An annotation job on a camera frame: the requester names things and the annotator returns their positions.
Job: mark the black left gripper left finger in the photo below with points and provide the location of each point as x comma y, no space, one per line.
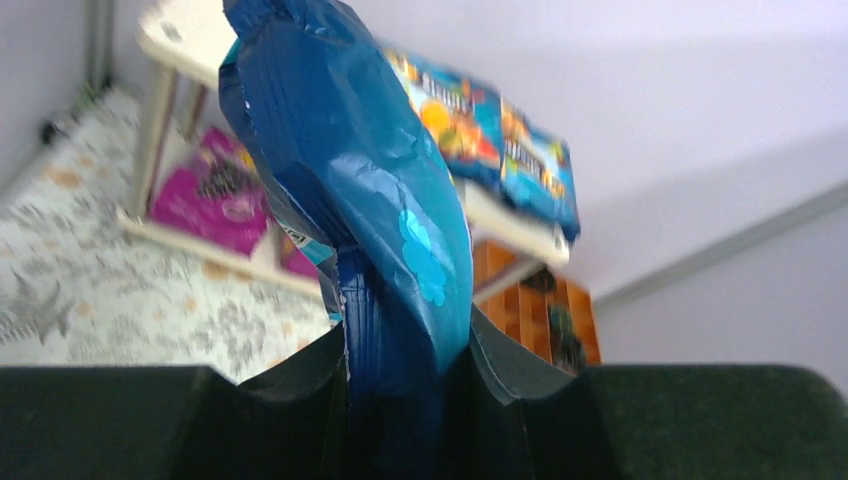
170,422

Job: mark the dark coiled belt middle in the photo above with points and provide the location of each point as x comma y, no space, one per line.
567,350

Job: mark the purple candy bag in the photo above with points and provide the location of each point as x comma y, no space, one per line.
215,195
294,261

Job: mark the purple candy bag bottom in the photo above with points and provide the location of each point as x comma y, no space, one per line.
294,261

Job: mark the wooden compartment tray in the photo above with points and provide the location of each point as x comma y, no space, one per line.
522,313

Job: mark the floral table mat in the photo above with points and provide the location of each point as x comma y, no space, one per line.
76,290

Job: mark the black coiled belt top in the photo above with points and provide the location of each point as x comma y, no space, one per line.
543,281

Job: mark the white two-tier shelf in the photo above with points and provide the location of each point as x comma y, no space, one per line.
186,42

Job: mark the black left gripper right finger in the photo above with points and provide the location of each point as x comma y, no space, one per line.
530,420

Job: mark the blue fruit candy bag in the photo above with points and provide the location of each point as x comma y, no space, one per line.
536,172

